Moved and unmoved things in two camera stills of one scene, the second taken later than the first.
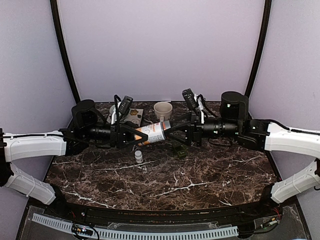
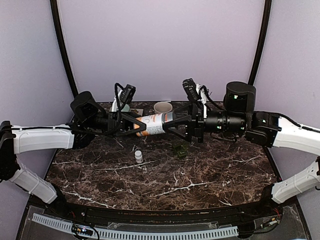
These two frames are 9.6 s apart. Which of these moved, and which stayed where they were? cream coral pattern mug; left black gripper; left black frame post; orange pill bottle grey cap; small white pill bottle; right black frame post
Moved: left black gripper; orange pill bottle grey cap
Stayed: small white pill bottle; cream coral pattern mug; right black frame post; left black frame post
